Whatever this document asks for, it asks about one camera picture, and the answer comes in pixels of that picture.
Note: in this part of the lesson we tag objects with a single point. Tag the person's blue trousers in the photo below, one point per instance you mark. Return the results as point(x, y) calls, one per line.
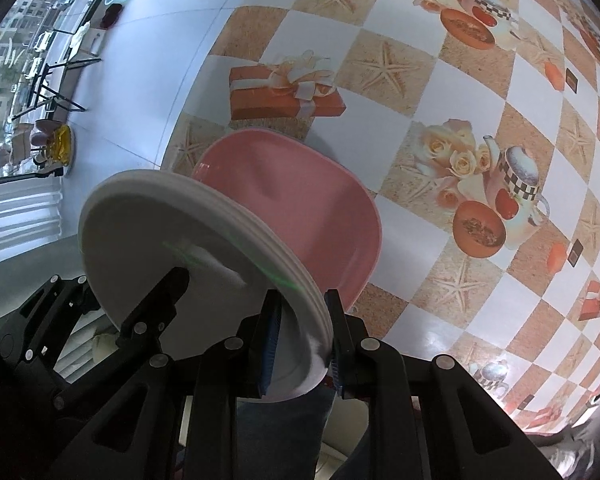
point(280, 440)

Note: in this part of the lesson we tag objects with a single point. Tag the window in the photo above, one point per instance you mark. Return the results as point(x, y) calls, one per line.
point(25, 35)

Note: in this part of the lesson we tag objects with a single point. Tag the pink plate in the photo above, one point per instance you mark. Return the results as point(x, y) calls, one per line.
point(305, 200)

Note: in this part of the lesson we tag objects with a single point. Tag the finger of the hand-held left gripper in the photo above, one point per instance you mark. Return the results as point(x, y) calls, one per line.
point(155, 305)
point(67, 290)

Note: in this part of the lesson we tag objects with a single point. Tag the white plate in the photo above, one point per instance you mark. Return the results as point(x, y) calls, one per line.
point(145, 230)

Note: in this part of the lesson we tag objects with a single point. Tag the black folding rack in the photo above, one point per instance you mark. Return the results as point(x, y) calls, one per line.
point(55, 85)

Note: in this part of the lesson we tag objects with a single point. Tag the dark red object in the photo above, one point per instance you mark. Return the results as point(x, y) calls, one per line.
point(111, 16)

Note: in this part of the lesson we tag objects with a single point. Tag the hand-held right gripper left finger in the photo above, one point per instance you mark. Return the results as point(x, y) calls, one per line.
point(270, 355)

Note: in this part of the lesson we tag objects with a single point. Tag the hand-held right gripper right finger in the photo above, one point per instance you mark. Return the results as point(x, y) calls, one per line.
point(338, 360)

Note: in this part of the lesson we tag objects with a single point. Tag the white ribbed panel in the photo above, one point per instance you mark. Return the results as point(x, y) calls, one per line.
point(15, 220)

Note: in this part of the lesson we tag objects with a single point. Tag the checkered printed tablecloth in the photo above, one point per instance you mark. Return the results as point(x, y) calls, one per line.
point(430, 85)

